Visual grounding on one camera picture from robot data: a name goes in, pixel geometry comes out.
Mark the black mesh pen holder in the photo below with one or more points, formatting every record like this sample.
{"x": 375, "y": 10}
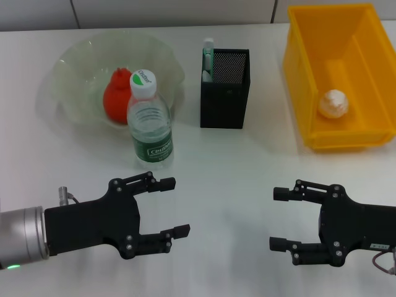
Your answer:
{"x": 224, "y": 105}

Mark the red-orange fruit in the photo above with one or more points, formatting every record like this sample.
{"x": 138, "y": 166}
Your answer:
{"x": 116, "y": 99}

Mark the translucent wavy glass fruit plate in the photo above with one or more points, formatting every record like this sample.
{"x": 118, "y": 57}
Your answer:
{"x": 80, "y": 68}

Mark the green utility knife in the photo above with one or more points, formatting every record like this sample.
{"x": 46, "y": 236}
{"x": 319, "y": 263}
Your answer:
{"x": 208, "y": 54}

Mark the yellow plastic storage bin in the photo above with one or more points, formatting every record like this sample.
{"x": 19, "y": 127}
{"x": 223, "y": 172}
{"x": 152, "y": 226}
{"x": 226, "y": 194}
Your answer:
{"x": 346, "y": 62}

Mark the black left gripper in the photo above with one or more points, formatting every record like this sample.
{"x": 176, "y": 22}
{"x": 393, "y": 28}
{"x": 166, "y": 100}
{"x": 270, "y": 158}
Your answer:
{"x": 92, "y": 222}

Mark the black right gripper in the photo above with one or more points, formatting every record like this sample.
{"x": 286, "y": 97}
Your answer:
{"x": 355, "y": 222}

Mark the clear water bottle green label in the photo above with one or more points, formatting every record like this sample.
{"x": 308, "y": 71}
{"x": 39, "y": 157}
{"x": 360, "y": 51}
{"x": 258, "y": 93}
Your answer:
{"x": 151, "y": 130}

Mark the white paper ball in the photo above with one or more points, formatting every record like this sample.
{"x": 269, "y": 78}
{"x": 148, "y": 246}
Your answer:
{"x": 334, "y": 103}

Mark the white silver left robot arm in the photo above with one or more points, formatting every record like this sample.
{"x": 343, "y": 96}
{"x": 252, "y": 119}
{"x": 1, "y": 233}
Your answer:
{"x": 21, "y": 235}

